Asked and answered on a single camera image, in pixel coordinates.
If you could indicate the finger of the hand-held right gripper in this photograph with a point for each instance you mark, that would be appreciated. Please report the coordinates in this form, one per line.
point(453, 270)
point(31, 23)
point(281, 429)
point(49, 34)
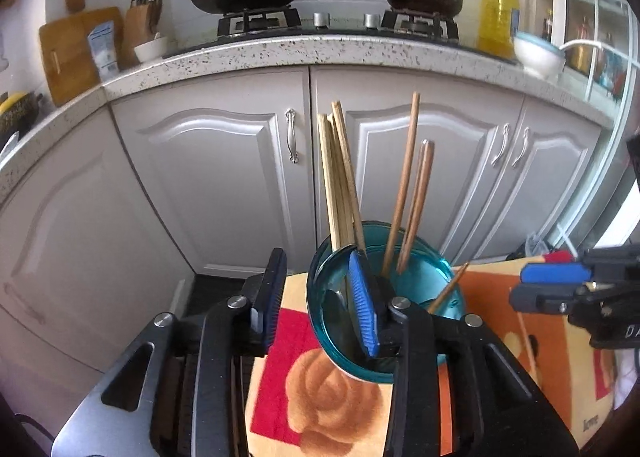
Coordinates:
point(540, 299)
point(550, 273)

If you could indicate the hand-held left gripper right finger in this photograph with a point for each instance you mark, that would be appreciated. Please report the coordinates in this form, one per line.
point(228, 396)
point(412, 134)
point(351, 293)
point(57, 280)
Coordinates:
point(364, 307)

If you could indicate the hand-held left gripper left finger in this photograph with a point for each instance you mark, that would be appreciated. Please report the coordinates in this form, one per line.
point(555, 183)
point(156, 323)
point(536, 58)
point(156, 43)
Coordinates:
point(272, 299)

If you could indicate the blue translucent cup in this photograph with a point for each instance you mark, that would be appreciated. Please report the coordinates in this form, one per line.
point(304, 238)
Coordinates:
point(425, 277)

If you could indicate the dark wooden chopstick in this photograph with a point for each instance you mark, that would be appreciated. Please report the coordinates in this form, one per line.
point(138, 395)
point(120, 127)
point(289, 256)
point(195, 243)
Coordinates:
point(412, 202)
point(401, 177)
point(448, 288)
point(420, 187)

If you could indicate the light wooden chopstick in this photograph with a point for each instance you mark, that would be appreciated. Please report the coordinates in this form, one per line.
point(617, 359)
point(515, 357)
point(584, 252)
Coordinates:
point(336, 192)
point(342, 162)
point(351, 172)
point(326, 162)

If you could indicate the clear plastic bag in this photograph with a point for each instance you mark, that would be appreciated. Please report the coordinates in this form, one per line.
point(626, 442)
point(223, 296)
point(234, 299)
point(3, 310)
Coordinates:
point(535, 247)

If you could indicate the orange printed mat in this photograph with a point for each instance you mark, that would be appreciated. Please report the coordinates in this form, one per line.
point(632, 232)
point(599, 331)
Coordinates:
point(320, 402)

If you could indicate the white corner cabinet door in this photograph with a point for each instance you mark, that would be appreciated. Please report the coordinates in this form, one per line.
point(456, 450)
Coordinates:
point(90, 237)

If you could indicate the white bowl with blue rim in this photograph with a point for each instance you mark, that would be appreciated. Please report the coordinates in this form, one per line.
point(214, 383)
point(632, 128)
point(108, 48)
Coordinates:
point(537, 57)

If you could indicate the white spoon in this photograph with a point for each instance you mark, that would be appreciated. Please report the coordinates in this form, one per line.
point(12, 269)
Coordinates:
point(582, 43)

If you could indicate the yellow oil bottle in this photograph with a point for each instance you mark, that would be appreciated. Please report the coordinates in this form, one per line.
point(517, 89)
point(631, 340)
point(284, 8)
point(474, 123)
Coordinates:
point(497, 17)

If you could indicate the small white bowl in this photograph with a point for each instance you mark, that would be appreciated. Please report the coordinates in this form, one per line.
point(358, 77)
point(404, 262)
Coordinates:
point(150, 49)

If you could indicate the black gas stove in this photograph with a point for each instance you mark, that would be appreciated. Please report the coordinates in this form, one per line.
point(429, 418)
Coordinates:
point(340, 27)

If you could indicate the blue and white tube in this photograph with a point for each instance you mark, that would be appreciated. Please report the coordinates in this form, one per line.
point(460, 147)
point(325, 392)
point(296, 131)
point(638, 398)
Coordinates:
point(103, 52)

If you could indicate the wooden knife block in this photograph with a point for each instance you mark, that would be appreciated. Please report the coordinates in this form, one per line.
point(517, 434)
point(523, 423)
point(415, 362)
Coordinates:
point(137, 27)

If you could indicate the wooden cutting board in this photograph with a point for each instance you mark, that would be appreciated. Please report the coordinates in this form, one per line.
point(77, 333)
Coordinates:
point(65, 57)

